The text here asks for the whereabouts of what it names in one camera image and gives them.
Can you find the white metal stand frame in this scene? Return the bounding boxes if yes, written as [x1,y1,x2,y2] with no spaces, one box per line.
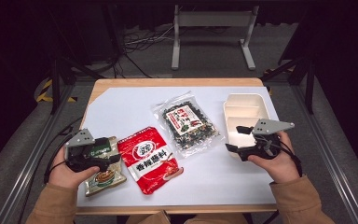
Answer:
[171,4,260,71]

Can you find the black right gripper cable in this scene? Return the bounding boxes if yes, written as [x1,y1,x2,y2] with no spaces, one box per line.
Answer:
[278,139,303,178]

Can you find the cream compartment box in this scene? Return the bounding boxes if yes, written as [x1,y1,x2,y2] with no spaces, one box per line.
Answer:
[223,92,272,161]

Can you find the beige green-topped food packet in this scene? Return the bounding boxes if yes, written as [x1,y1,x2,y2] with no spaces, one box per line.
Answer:
[84,135,128,198]

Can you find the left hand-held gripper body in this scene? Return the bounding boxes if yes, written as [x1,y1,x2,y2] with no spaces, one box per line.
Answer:
[64,128,110,174]

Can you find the person's left hand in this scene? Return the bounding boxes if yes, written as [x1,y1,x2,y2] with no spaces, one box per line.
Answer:
[48,147,102,189]

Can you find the person's right hand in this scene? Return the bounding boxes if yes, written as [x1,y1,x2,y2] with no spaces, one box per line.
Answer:
[247,130,302,185]

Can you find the bundle of floor cables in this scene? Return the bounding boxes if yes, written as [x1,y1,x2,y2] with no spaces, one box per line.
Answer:
[122,24,175,78]

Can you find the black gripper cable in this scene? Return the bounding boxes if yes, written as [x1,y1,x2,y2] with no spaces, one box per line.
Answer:
[278,139,303,178]
[18,116,85,224]

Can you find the black metal stand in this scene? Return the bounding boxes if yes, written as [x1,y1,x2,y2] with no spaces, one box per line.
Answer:
[48,55,106,115]
[260,55,316,115]

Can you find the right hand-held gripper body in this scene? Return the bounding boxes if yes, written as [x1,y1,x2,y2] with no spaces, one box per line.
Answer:
[239,118,296,162]

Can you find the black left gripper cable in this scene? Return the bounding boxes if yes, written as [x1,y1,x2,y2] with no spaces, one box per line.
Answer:
[18,116,85,224]

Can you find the white table mat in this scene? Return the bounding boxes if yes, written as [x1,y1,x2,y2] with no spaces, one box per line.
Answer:
[76,86,281,208]

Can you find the clear dried seaweed packet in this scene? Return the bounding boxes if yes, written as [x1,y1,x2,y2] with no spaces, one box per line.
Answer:
[150,91,227,159]

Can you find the red seasoning packet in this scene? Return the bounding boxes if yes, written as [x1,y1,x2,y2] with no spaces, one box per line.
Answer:
[117,125,185,196]

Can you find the aluminium rail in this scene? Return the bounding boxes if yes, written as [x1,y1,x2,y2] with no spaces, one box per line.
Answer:
[0,83,76,224]
[292,83,358,224]

